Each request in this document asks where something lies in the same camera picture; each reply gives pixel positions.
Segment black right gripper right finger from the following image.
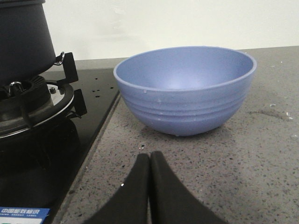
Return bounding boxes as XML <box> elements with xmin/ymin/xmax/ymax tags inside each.
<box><xmin>150</xmin><ymin>151</ymin><xmax>226</xmax><ymax>224</ymax></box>

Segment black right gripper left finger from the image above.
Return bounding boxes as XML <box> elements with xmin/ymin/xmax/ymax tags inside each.
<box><xmin>86</xmin><ymin>154</ymin><xmax>150</xmax><ymax>224</ymax></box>

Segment light blue plastic bowl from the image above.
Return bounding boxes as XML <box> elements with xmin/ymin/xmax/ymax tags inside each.
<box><xmin>114</xmin><ymin>46</ymin><xmax>257</xmax><ymax>136</ymax></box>

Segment dark blue cooking pot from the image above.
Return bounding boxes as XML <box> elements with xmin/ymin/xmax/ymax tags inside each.
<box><xmin>0</xmin><ymin>0</ymin><xmax>56</xmax><ymax>86</ymax></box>

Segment black glass gas hob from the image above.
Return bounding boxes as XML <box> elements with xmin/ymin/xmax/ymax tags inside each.
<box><xmin>0</xmin><ymin>69</ymin><xmax>118</xmax><ymax>224</ymax></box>

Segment blue energy label sticker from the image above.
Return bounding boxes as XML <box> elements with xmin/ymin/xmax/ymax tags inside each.
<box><xmin>0</xmin><ymin>207</ymin><xmax>50</xmax><ymax>224</ymax></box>

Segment black gas burner head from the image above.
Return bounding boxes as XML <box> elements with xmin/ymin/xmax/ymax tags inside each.
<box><xmin>0</xmin><ymin>76</ymin><xmax>50</xmax><ymax>121</ymax></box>

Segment black pot support ring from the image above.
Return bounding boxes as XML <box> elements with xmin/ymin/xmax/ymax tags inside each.
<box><xmin>0</xmin><ymin>51</ymin><xmax>88</xmax><ymax>138</ymax></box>

